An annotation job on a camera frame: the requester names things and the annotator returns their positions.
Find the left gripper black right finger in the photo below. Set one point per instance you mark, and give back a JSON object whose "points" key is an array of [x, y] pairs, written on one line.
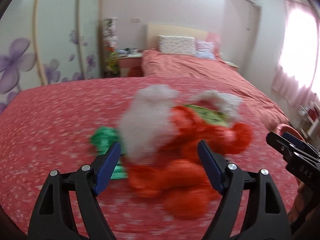
{"points": [[265, 216]]}

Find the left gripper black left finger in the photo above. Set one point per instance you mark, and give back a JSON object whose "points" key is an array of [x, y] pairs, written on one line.
{"points": [[52, 216]]}

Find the dark green plastic bag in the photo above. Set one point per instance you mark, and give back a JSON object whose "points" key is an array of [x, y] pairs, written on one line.
{"points": [[102, 139]]}

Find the white bubble wrap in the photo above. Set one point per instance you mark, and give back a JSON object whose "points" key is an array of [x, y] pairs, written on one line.
{"points": [[146, 126]]}

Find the orange plastic laundry basket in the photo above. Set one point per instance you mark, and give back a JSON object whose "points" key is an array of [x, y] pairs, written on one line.
{"points": [[287, 131]]}

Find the salmon bed duvet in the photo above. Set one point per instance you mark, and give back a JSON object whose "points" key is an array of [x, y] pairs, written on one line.
{"points": [[267, 111]]}

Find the pink window curtain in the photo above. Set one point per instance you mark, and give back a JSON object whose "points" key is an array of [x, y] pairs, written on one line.
{"points": [[298, 66]]}

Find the orange plastic bag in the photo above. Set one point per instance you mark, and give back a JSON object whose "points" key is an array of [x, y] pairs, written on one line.
{"points": [[177, 179]]}

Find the light green plastic bag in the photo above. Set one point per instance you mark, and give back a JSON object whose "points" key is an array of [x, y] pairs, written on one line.
{"points": [[210, 116]]}

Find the right nightstand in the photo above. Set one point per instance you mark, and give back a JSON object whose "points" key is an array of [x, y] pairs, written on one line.
{"points": [[232, 65]]}

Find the pink striped pillow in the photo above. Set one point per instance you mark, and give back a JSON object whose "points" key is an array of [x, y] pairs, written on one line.
{"points": [[205, 50]]}

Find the hanging plush toys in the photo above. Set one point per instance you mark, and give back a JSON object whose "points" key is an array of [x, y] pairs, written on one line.
{"points": [[110, 45]]}

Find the floral white pillow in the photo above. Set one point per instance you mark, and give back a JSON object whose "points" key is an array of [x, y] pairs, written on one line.
{"points": [[178, 45]]}

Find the pink left nightstand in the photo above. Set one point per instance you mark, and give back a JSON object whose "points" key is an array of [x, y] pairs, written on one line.
{"points": [[130, 65]]}

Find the floral sliding wardrobe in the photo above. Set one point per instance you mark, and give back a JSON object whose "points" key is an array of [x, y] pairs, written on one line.
{"points": [[46, 42]]}

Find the beige wooden headboard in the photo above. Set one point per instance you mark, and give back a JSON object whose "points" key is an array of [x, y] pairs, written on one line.
{"points": [[154, 30]]}

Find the white wire rack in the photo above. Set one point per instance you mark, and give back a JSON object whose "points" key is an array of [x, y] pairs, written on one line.
{"points": [[303, 122]]}

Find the wall power outlet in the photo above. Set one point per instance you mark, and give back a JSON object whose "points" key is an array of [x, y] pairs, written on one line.
{"points": [[135, 20]]}

